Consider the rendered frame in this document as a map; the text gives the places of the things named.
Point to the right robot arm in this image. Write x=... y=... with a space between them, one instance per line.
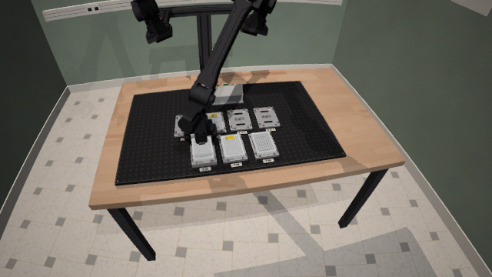
x=147 y=10

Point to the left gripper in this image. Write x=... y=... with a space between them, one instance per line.
x=212 y=131

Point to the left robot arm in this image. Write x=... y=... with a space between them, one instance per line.
x=189 y=122

